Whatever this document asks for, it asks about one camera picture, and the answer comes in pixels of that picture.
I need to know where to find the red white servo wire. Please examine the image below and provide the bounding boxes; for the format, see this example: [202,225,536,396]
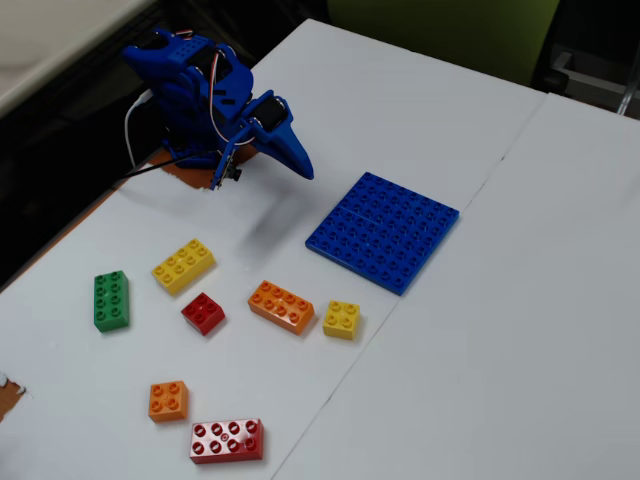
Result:
[208,47,237,151]

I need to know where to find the black cable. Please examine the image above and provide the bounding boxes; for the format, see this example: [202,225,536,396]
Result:
[119,154,221,181]

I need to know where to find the yellow 2x4 brick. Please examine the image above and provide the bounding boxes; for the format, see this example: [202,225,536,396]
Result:
[151,238,217,297]

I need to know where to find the metal chair base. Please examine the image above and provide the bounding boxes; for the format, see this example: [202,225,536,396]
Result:
[532,49,640,119]

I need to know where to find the green 2x4 brick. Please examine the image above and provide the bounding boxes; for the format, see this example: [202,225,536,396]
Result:
[93,270,131,334]

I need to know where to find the red 2x4 brick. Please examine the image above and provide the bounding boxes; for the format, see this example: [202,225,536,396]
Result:
[188,417,265,465]

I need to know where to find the green chair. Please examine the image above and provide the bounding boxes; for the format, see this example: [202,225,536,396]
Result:
[327,0,561,89]

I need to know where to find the blue 8x8 brick plate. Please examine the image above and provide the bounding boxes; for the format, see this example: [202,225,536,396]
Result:
[304,171,461,297]

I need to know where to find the orange 2x4 brick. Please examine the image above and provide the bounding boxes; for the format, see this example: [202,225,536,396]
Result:
[247,279,316,337]

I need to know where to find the blue plate wrist camera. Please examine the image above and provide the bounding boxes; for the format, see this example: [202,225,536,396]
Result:
[209,142,244,192]

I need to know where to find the white foam board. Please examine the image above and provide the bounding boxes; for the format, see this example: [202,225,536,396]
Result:
[0,18,550,480]
[269,92,640,480]

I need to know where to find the white cable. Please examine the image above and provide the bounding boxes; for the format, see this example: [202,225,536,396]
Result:
[124,89,154,169]

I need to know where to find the red 2x2 brick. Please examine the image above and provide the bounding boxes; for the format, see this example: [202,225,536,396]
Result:
[180,292,227,337]

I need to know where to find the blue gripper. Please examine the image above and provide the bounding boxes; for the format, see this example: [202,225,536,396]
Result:
[243,90,316,182]

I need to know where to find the yellow 2x2 brick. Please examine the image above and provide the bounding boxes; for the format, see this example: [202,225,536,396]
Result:
[322,299,362,342]

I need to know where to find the orange 2x2 brick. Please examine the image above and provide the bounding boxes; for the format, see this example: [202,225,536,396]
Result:
[147,380,190,424]

